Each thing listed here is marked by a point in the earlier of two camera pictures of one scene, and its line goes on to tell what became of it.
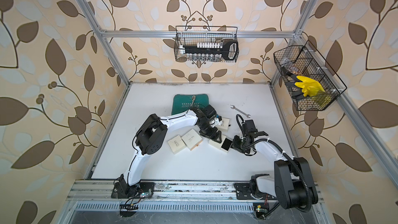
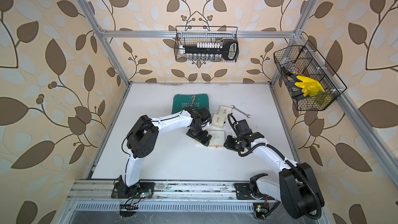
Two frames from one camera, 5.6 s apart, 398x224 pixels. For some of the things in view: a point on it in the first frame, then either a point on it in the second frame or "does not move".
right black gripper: (235, 144) does not move
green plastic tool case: (181, 103) does not move
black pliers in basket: (294, 77) does not move
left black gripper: (212, 135) → (201, 138)
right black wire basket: (310, 84) does not move
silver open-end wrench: (248, 115) does not move
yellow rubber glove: (309, 87) does not move
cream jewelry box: (223, 145) → (218, 121)
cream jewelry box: (224, 125) → (224, 110)
